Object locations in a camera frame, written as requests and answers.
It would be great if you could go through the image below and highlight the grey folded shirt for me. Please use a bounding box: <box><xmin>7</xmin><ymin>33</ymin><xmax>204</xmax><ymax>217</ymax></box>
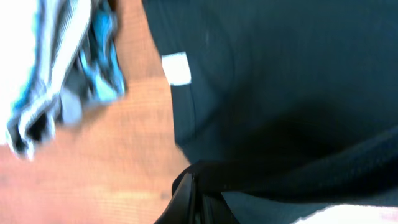
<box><xmin>5</xmin><ymin>0</ymin><xmax>99</xmax><ymax>159</ymax></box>

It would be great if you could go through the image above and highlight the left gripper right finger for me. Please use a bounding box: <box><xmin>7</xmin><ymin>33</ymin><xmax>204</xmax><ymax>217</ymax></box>
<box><xmin>201</xmin><ymin>193</ymin><xmax>239</xmax><ymax>224</ymax></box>

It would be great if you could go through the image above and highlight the black t-shirt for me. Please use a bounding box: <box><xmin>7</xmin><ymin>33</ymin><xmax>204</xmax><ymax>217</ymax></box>
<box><xmin>143</xmin><ymin>0</ymin><xmax>397</xmax><ymax>223</ymax></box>

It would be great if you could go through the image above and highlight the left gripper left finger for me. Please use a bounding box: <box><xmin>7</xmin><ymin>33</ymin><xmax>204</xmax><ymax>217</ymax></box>
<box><xmin>154</xmin><ymin>174</ymin><xmax>196</xmax><ymax>224</ymax></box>

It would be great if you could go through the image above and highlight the dark blue folded shirt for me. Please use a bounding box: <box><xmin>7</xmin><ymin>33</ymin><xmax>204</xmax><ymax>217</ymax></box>
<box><xmin>79</xmin><ymin>1</ymin><xmax>126</xmax><ymax>104</ymax></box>

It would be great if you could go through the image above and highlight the light blue folded t-shirt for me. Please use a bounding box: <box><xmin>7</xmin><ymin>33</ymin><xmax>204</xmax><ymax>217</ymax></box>
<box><xmin>1</xmin><ymin>0</ymin><xmax>48</xmax><ymax>146</ymax></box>

